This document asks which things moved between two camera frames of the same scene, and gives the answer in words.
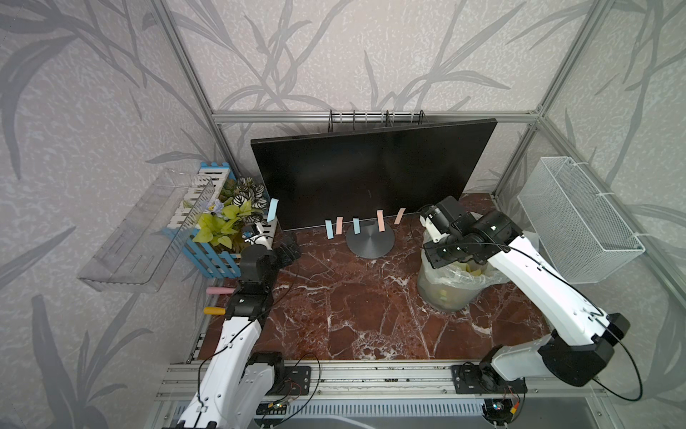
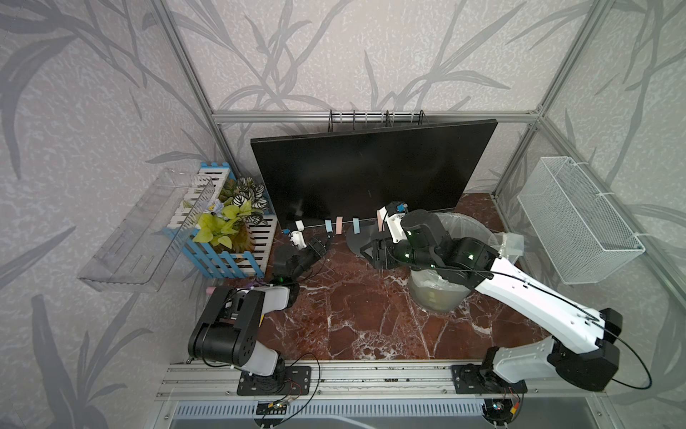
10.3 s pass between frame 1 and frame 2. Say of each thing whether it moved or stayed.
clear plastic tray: stayed
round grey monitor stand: stayed
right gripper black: moved
